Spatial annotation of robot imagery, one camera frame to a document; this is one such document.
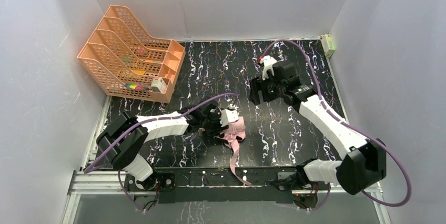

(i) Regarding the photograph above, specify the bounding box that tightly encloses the pink and black folding umbrella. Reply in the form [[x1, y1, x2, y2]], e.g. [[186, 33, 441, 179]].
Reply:
[[216, 116, 251, 186]]

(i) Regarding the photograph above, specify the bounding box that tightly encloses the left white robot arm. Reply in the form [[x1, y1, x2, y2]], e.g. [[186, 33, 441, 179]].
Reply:
[[96, 101, 239, 182]]

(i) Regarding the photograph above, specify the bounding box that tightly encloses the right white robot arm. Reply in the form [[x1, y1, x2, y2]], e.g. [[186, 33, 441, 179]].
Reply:
[[249, 56, 387, 195]]

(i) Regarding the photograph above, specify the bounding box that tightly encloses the small white red box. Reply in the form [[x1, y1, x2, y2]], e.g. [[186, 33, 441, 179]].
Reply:
[[150, 77, 168, 93]]

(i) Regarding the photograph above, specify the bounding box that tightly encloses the colourful marker set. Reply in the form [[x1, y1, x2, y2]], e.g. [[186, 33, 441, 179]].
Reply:
[[124, 83, 150, 92]]

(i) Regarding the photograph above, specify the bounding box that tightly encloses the orange plastic file organizer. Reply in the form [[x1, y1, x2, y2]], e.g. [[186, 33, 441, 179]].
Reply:
[[77, 5, 185, 103]]

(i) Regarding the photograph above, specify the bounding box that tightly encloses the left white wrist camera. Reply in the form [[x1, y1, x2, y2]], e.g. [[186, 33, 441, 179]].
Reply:
[[220, 104, 239, 127]]

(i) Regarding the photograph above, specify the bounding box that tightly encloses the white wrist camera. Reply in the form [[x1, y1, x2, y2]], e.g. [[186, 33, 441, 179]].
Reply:
[[258, 55, 278, 80], [220, 104, 239, 127]]

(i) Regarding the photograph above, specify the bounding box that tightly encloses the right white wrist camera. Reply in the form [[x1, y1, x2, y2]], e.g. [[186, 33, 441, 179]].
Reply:
[[258, 55, 278, 80]]

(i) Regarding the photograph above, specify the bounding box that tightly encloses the white green wall socket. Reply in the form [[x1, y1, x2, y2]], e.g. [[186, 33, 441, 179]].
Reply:
[[320, 34, 336, 58]]

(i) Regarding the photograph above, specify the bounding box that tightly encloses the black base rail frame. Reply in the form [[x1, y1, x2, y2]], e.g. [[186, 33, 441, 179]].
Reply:
[[66, 166, 384, 212]]

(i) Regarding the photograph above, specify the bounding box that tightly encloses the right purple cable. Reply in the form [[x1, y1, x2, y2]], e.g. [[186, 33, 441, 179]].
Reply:
[[258, 39, 412, 211]]

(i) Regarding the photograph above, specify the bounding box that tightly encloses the purple cable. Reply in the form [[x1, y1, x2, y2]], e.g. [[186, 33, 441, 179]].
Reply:
[[83, 92, 240, 212], [258, 39, 412, 211]]

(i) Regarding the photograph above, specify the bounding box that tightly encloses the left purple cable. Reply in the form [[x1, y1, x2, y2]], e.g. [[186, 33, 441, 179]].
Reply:
[[83, 92, 240, 212]]

